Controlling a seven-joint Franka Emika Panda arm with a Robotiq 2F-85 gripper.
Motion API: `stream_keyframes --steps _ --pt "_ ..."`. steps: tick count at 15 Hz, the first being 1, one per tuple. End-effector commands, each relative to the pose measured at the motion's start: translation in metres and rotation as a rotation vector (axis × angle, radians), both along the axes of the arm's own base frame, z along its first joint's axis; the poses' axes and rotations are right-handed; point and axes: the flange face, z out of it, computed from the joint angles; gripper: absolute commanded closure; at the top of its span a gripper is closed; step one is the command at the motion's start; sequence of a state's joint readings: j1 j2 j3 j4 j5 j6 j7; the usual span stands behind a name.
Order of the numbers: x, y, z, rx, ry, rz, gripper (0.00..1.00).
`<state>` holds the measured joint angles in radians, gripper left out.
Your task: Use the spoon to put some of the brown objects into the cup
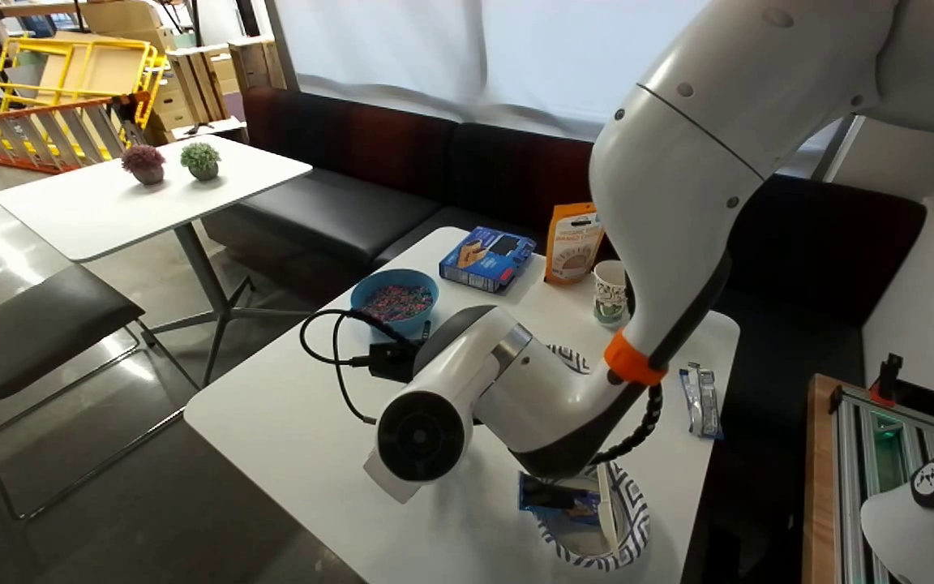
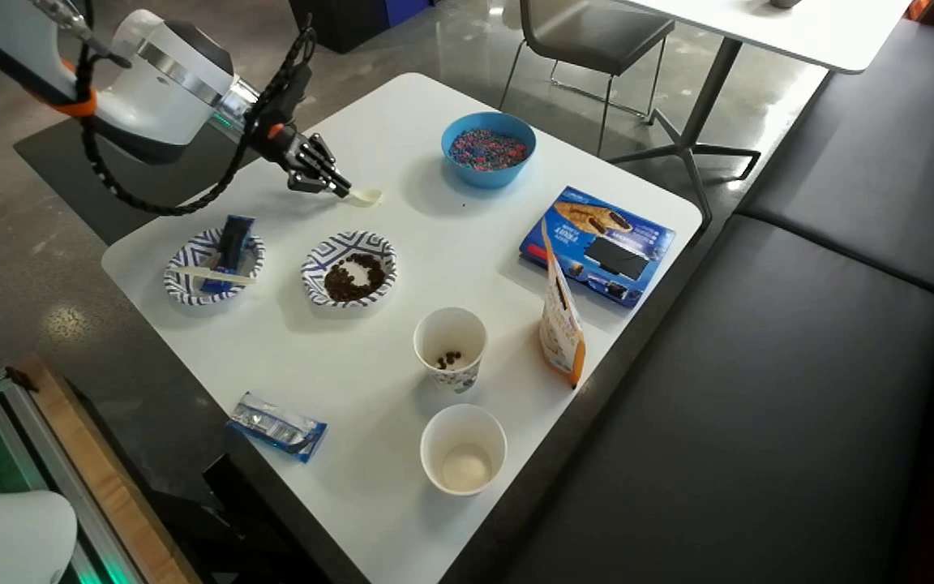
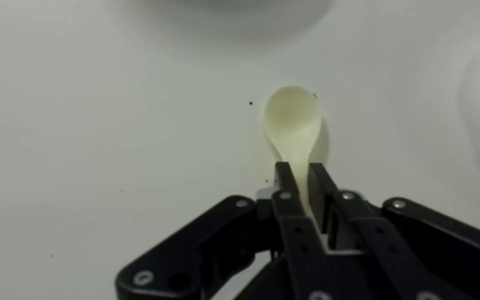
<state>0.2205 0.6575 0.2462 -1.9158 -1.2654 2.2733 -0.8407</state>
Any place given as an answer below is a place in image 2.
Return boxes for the white cap black logo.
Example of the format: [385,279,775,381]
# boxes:
[0,485,80,584]

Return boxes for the dark floor mat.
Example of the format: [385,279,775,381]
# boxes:
[14,111,275,248]

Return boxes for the silver blue foil packet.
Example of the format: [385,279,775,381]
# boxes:
[227,390,330,467]

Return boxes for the white side table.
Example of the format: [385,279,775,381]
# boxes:
[608,0,916,219]

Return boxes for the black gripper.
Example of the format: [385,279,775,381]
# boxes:
[245,118,356,201]

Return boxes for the orange snack pouch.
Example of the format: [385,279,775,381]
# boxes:
[533,222,590,390]

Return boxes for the black braided cable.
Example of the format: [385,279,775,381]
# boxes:
[70,46,266,219]

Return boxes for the brown cereal pile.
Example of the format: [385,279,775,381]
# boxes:
[321,255,390,306]

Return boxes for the printed white paper cup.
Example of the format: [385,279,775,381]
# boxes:
[420,404,511,499]
[410,306,491,395]

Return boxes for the orange cable clip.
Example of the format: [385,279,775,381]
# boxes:
[54,90,104,123]

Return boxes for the blue cookie box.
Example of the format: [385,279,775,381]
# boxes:
[516,186,678,312]

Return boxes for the dark blue wrapper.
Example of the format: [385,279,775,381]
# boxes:
[218,211,256,273]

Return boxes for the black bench seat cushion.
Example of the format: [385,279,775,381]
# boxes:
[503,211,934,584]
[742,18,934,299]

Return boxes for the patterned paper bowl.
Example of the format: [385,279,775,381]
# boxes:
[298,229,400,312]

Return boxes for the wooden board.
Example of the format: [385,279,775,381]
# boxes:
[7,351,201,584]

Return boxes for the multicoloured candy pieces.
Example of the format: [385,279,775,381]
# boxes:
[450,123,533,176]

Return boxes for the black metal-frame chair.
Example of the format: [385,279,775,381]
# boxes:
[495,0,678,155]

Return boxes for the blue plastic bowl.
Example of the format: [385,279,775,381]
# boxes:
[439,111,543,193]

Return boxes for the dark storage box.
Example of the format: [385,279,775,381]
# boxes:
[285,0,439,60]

